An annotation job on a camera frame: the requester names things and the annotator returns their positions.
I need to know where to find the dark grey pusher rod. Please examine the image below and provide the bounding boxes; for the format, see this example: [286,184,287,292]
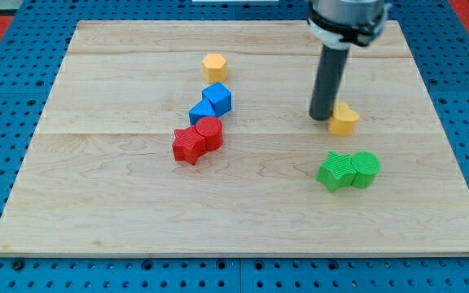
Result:
[309,45,349,121]

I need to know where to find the yellow heart block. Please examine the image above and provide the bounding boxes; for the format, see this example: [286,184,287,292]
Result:
[328,102,361,136]

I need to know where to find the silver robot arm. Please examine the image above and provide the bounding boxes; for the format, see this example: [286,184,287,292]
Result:
[307,0,391,120]

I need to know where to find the green star block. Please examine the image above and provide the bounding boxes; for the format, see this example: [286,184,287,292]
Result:
[316,151,357,193]

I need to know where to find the red star block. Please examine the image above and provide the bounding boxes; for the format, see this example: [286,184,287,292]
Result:
[172,125,207,165]

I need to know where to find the green cylinder block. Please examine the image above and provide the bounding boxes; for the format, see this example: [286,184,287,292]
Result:
[351,151,381,189]

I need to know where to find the blue cube block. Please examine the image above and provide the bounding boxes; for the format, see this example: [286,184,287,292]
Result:
[202,82,232,117]

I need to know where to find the yellow hexagon block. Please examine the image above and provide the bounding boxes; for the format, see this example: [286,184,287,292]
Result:
[202,53,228,84]

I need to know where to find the blue triangle block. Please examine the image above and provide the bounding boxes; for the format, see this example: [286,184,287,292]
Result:
[188,99,216,125]

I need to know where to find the red cylinder block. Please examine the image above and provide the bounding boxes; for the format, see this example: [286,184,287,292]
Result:
[195,116,223,151]

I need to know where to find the wooden board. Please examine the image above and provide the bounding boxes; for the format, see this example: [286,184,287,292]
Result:
[0,20,469,258]

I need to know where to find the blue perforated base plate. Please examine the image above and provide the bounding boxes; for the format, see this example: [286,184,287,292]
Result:
[0,0,469,292]

